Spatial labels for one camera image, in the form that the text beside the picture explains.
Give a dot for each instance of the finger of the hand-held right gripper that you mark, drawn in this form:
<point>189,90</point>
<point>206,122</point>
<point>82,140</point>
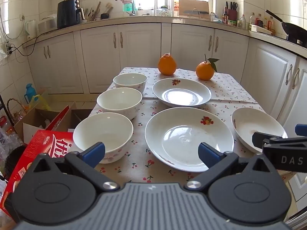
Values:
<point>301,129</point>
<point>266,139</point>

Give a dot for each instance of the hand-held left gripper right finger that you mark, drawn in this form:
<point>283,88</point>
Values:
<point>208,155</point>

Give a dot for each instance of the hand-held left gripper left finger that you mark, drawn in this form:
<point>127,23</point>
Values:
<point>94,152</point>

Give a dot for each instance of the large white floral bowl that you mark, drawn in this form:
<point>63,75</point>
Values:
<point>103,134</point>

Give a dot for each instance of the white deep plate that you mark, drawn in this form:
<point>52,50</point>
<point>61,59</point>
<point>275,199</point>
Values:
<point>249,124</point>

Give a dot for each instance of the white fruit-print plate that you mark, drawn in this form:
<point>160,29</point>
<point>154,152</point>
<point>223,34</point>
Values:
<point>182,93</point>
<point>182,136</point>

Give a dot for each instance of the medium white floral bowl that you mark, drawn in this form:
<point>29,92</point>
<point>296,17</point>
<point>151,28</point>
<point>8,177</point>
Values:
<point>120,103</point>

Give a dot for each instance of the small white floral bowl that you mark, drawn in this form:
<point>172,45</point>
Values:
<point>130,80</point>

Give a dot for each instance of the red printed box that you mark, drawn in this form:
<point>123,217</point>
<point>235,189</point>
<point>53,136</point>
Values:
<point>36,146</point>

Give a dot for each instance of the brown cardboard box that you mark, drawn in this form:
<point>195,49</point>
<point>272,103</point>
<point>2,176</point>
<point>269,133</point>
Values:
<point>31,122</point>

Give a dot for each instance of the yellow plastic bag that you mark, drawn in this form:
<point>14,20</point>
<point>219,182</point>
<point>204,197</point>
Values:
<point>39,101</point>

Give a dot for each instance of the black mesh bin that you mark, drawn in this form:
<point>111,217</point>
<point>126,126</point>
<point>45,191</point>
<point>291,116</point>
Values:
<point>13,163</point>

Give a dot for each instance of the orange with stem and leaf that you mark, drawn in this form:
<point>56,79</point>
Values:
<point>204,70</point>

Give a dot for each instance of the clear plastic bag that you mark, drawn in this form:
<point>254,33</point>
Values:
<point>8,136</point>

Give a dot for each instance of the blue thermos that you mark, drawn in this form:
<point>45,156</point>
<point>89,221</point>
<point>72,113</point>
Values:
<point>30,93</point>

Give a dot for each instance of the wicker basket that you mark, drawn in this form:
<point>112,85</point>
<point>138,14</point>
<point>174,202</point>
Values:
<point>15,110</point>

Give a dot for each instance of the white kitchen cabinets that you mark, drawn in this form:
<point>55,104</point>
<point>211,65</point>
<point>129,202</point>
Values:
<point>100,60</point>

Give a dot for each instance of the orange with knobbed top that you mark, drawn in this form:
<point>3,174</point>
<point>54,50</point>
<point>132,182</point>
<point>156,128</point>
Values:
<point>167,65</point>

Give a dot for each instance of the black wok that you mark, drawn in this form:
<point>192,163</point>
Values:
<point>293,31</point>

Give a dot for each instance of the white tray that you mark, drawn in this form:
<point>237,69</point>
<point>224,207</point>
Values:
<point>260,30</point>

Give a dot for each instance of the orange condiment bottle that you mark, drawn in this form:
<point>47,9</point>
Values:
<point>271,24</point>

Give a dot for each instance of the red condiment bottle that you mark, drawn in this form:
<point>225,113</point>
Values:
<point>260,22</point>

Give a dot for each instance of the clear condiment bottle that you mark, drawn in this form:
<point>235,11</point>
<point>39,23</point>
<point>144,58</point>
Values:
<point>243,22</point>
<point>251,21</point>

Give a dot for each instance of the dark sauce bottle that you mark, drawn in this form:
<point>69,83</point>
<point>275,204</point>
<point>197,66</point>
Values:
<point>225,18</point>

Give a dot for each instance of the red knife block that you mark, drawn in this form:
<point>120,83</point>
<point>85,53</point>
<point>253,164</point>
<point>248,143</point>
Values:
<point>231,14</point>

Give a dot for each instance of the white power strip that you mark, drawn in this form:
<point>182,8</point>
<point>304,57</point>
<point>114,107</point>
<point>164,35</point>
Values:
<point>8,48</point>

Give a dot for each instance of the small black pot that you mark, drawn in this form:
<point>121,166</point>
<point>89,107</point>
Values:
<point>105,16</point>

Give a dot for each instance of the white rice cooker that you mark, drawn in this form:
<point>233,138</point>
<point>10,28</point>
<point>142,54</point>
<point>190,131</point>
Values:
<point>48,24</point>

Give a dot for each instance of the white electric kettle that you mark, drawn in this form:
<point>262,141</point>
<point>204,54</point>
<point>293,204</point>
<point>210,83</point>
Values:
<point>31,30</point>

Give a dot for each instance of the utensil holder with chopsticks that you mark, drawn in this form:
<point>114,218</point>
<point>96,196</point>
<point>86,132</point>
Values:
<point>92,13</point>

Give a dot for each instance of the black air fryer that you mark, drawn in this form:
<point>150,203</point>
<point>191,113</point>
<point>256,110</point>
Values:
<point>68,13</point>

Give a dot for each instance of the beige kitchen countertop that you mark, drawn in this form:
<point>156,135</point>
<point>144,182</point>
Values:
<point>144,19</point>

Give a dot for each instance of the green detergent bottle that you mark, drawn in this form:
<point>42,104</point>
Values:
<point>128,7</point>

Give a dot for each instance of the glass jar with green lid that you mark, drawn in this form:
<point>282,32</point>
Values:
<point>163,11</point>

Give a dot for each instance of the white wall socket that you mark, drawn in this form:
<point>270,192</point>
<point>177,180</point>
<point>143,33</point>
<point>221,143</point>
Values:
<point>22,17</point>

